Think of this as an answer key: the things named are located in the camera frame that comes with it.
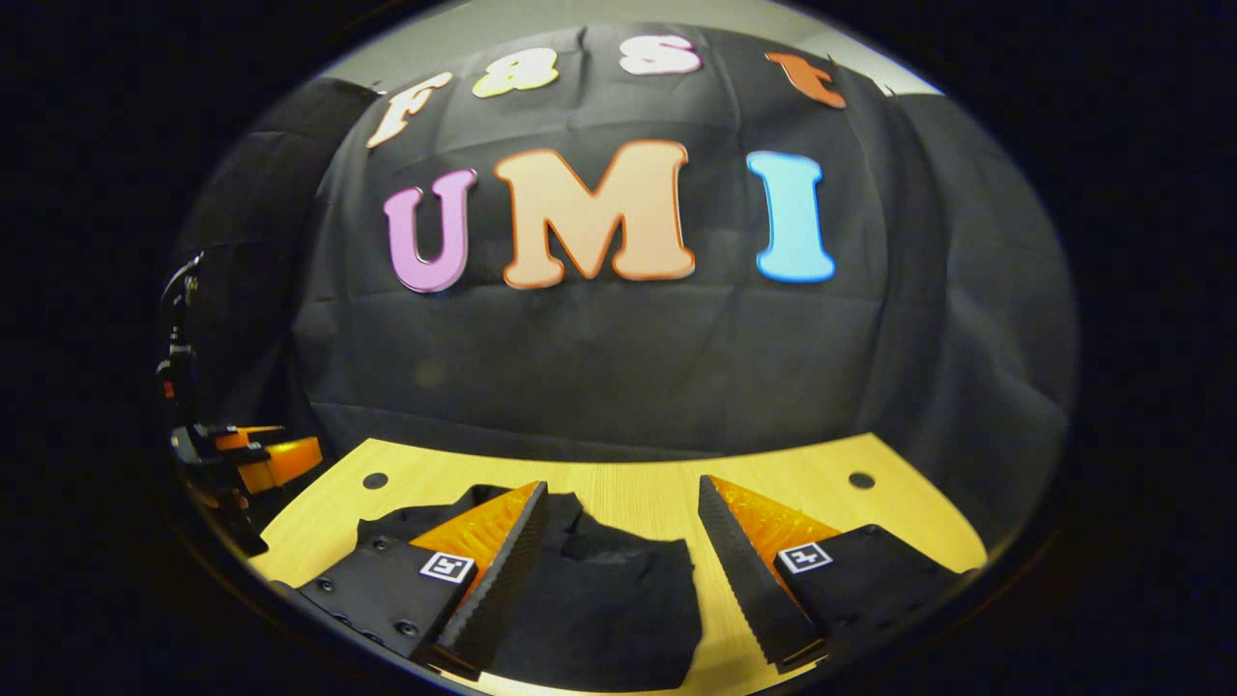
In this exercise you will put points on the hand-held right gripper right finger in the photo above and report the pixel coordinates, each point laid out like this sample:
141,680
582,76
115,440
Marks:
744,580

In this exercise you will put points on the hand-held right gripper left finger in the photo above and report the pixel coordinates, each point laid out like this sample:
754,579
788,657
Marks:
512,570

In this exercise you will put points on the black backdrop cloth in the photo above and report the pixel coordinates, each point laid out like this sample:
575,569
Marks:
628,358

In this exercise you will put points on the black buttoned garment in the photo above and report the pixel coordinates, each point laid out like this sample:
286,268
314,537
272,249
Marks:
609,609

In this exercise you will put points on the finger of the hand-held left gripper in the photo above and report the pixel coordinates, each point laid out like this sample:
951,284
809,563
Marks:
246,437
285,462

